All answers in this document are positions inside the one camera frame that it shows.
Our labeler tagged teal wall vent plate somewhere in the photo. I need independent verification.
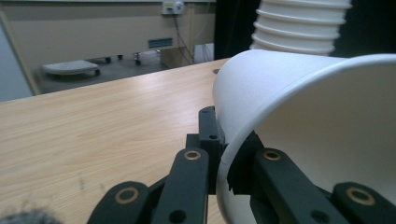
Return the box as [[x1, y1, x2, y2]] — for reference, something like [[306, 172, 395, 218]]
[[148, 37, 174, 49]]

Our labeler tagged grey fuzzy object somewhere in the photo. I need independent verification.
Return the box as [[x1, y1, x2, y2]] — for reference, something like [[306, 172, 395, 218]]
[[0, 209, 61, 224]]

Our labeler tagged black curtain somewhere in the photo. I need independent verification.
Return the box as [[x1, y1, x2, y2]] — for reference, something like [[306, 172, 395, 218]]
[[214, 0, 396, 61]]

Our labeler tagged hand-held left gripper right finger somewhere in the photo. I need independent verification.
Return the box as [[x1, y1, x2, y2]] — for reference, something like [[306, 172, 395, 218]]
[[226, 130, 264, 196]]

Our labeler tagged white panel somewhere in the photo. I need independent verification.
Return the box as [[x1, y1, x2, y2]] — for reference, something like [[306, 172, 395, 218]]
[[193, 42, 216, 63]]

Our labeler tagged white wall box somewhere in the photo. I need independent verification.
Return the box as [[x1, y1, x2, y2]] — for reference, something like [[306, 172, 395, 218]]
[[161, 0, 185, 16]]

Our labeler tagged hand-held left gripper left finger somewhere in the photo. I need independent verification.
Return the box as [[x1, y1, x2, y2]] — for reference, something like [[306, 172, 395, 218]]
[[186, 105, 227, 196]]

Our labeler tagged stack of white paper cups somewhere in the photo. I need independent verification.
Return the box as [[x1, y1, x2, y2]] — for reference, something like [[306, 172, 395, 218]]
[[249, 0, 353, 57]]

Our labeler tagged white paper cup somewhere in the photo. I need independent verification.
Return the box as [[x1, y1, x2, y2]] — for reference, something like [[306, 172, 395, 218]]
[[212, 49, 396, 224]]

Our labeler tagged dark wall cable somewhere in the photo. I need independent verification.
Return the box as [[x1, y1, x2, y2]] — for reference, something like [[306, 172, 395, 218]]
[[173, 14, 194, 64]]

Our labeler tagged brown cardboard box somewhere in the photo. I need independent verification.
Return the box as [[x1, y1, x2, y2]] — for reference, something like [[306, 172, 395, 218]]
[[160, 46, 194, 69]]

